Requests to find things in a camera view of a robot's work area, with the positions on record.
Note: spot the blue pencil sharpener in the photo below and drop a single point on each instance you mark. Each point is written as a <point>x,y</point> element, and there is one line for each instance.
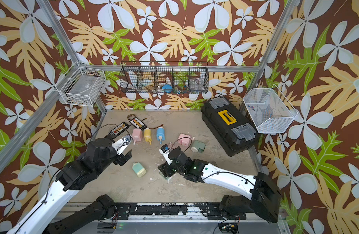
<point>160,135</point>

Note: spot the aluminium frame post left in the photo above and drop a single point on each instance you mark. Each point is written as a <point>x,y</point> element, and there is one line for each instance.
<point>65,41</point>

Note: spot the pink pencil sharpener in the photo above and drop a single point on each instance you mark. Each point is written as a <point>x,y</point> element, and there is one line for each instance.
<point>185,140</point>
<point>137,135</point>

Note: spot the black charging board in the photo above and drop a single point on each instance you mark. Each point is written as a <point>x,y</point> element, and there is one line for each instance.
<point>119,129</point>
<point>137,123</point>

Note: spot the clear green tray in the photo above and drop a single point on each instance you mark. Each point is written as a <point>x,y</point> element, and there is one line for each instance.
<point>165,177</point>

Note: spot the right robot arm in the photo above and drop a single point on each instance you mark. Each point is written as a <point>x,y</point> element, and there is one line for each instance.
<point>256,194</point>

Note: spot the green pencil sharpener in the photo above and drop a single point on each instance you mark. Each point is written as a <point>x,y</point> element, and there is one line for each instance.
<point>138,169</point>
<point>198,147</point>

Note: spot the yellow pencil sharpener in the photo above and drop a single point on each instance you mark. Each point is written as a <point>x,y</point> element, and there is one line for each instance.
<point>147,135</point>

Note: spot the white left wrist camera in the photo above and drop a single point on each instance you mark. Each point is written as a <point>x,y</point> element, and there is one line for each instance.
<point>121,144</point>

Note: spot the white wire basket left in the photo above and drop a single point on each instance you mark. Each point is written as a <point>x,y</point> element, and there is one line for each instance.
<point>81,85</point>

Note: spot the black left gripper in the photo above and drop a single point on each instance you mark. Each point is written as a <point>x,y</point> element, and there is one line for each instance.
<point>123,158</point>

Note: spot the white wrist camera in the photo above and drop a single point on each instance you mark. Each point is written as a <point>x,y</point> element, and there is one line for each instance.
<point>121,144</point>
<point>164,151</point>

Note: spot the black charging board left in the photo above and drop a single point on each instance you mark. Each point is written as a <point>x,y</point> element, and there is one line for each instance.
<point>119,129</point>

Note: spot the black wire basket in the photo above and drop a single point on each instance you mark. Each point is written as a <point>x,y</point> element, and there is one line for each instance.
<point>165,77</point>

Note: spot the aluminium frame post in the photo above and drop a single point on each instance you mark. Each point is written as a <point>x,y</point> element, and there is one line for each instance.
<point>65,41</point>
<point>278,32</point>

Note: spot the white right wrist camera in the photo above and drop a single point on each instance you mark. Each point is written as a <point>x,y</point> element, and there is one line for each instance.
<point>164,151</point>

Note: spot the aluminium frame post right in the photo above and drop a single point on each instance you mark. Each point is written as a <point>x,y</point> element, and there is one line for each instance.
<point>278,32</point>

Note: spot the white mesh basket right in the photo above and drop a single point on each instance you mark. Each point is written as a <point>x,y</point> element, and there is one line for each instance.
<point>270,110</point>

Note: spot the black yellow-latch toolbox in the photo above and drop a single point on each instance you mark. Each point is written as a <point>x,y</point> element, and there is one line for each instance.
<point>233,130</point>

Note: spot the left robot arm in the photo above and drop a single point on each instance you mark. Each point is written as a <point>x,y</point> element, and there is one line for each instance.
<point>71,179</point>

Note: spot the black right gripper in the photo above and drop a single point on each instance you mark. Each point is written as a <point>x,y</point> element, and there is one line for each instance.
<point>165,167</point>

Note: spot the black charging board right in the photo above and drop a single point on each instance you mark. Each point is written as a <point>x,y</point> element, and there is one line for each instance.
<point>137,123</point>

